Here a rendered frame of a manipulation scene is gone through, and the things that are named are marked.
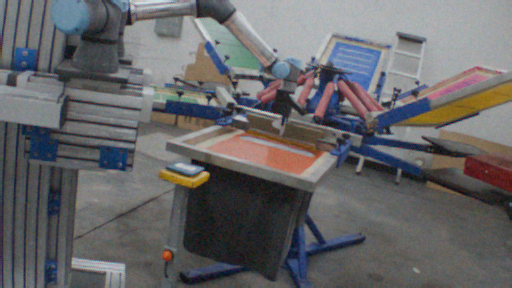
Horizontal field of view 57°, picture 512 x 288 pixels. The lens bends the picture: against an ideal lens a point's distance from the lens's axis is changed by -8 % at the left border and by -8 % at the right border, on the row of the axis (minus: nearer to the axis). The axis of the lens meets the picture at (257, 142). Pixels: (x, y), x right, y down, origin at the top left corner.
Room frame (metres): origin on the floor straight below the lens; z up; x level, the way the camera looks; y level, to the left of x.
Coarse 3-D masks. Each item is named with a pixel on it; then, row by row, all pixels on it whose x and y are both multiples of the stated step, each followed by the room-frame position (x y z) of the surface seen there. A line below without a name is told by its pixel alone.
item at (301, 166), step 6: (282, 144) 2.33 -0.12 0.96; (282, 150) 2.20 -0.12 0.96; (306, 150) 2.31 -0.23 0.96; (312, 150) 2.32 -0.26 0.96; (300, 156) 2.17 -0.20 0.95; (318, 156) 2.24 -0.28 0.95; (300, 162) 2.06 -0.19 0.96; (306, 162) 2.08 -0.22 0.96; (312, 162) 2.10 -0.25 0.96; (276, 168) 1.90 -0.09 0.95; (294, 168) 1.94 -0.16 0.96; (300, 168) 1.96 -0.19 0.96; (306, 168) 1.98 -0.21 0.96; (300, 174) 1.88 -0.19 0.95
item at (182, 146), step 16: (208, 128) 2.20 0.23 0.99; (224, 128) 2.31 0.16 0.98; (176, 144) 1.83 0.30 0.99; (192, 144) 1.99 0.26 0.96; (208, 160) 1.79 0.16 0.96; (224, 160) 1.78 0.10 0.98; (240, 160) 1.78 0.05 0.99; (336, 160) 2.11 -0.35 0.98; (256, 176) 1.74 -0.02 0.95; (272, 176) 1.72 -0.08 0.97; (288, 176) 1.71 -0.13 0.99; (320, 176) 1.77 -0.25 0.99
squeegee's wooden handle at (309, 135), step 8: (248, 120) 2.38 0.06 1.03; (256, 120) 2.37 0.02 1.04; (264, 120) 2.36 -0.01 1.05; (272, 120) 2.35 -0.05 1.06; (248, 128) 2.38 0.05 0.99; (256, 128) 2.37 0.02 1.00; (264, 128) 2.35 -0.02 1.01; (272, 128) 2.34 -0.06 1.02; (288, 128) 2.32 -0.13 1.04; (296, 128) 2.31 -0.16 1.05; (304, 128) 2.30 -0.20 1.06; (312, 128) 2.32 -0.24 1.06; (288, 136) 2.32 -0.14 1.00; (296, 136) 2.31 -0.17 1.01; (304, 136) 2.30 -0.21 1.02; (312, 136) 2.29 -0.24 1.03; (320, 136) 2.28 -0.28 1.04
